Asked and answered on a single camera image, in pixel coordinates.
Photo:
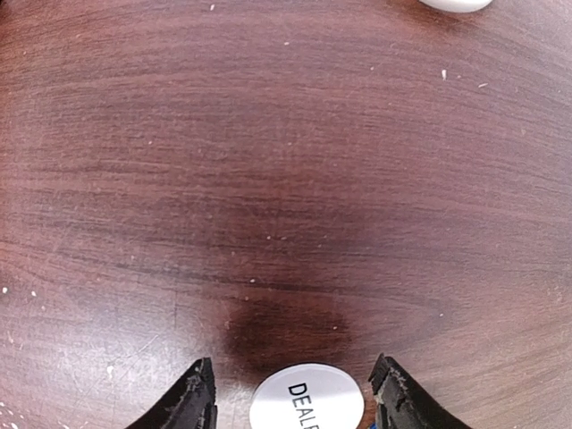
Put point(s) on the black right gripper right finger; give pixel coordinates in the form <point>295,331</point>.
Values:
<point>402,403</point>

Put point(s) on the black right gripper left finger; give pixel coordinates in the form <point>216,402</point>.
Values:
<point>188,404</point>

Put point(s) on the white dealer button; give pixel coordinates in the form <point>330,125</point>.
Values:
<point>311,395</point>

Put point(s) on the white mug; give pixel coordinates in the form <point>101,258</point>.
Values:
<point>457,6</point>

